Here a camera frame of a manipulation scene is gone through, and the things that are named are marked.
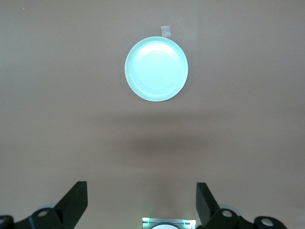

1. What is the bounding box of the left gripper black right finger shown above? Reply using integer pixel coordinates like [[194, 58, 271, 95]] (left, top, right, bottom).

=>
[[196, 182, 286, 229]]

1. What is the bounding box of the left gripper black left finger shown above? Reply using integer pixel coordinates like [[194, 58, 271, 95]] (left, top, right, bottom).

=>
[[0, 181, 88, 229]]

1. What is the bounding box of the pale green round plate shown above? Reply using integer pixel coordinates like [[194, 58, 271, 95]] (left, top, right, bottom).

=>
[[124, 36, 189, 103]]

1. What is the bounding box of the brown table cover sheet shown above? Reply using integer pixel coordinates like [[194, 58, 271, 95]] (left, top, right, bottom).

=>
[[0, 0, 305, 229]]

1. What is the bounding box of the small clear tape piece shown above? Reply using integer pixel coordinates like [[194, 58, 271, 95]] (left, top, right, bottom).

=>
[[161, 25, 172, 38]]

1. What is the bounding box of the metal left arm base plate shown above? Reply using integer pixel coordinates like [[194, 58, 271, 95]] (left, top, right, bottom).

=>
[[142, 217, 196, 229]]

